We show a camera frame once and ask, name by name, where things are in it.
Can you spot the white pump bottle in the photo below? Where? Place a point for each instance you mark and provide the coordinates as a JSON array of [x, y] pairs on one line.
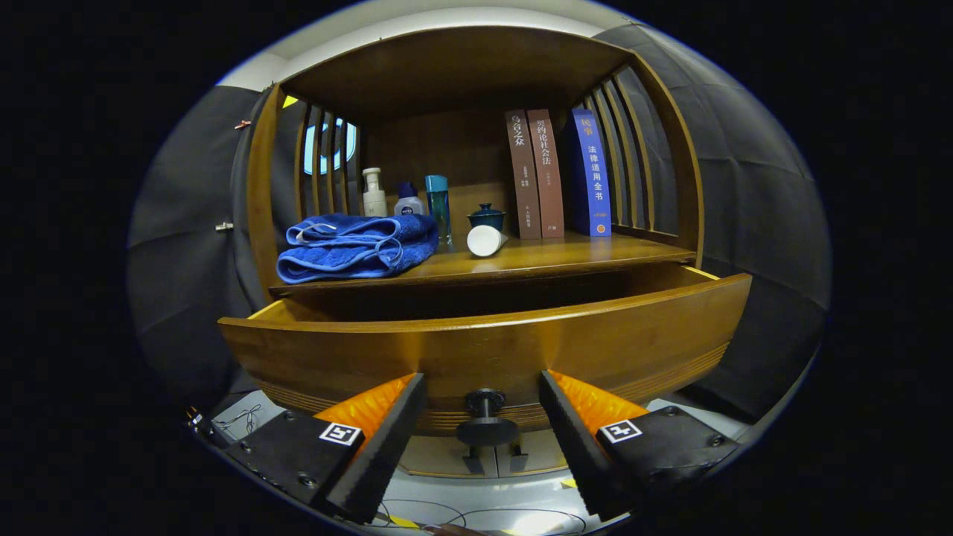
[[374, 197]]

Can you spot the wooden cabinet door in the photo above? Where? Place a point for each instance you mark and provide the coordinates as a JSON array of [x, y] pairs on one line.
[[439, 455], [536, 454]]

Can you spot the dark brown book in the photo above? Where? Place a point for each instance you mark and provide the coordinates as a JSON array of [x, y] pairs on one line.
[[521, 179]]

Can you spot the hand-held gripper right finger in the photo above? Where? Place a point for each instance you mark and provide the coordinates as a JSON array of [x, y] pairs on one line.
[[577, 447]]

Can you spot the wooden countertop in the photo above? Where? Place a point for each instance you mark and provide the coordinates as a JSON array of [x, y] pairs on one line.
[[566, 257]]

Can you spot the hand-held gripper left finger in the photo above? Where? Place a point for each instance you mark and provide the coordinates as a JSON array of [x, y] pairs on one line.
[[387, 447]]

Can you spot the white bottle with blue cap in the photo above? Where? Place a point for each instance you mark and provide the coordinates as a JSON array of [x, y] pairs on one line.
[[409, 205]]

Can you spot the folded blue towel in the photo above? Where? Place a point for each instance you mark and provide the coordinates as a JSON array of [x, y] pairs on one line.
[[350, 249]]

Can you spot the blue book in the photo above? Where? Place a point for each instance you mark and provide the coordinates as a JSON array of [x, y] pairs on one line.
[[594, 179]]

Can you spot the blue lidded teacup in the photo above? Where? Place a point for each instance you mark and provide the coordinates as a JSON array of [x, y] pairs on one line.
[[487, 217]]

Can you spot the wooden drawer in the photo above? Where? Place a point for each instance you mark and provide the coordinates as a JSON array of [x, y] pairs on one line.
[[484, 357]]

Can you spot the reddish brown book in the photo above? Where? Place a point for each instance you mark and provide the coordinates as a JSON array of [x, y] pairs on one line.
[[549, 179]]

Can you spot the teal clear bottle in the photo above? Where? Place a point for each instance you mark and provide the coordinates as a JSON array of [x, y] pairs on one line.
[[438, 208]]

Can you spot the wooden cabinet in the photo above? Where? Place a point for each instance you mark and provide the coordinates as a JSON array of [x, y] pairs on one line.
[[461, 67]]

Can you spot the white facial cleanser tube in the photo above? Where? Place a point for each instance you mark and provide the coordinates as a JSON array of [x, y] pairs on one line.
[[484, 241]]

